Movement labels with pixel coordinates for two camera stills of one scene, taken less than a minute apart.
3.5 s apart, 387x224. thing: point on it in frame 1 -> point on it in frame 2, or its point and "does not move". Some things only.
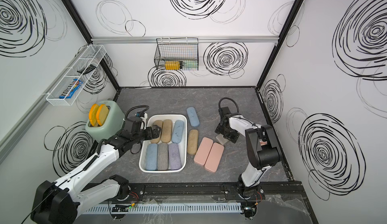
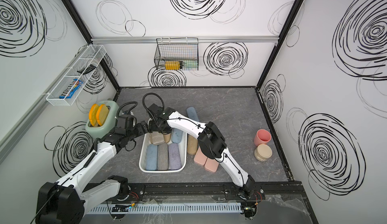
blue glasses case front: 177,131 does not move
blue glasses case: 151,157 does not move
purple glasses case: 175,156 does not move
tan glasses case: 192,142 does not move
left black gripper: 150,134 -> 141,131
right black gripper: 233,137 -> 153,126
